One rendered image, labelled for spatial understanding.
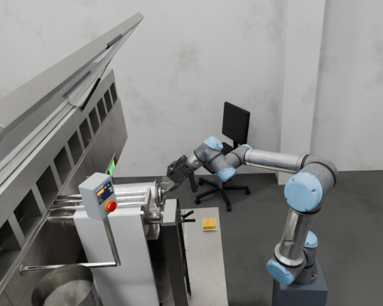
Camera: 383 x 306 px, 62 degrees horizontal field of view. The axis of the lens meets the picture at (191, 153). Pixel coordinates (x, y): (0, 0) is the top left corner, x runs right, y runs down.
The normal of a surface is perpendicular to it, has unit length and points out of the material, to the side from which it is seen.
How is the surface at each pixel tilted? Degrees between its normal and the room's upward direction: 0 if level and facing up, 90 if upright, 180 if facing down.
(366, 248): 0
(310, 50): 90
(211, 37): 90
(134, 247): 90
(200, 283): 0
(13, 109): 48
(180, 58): 90
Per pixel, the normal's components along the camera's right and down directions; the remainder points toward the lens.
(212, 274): -0.09, -0.87
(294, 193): -0.69, 0.29
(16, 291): 1.00, -0.07
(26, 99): 0.68, -0.64
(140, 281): -0.01, 0.48
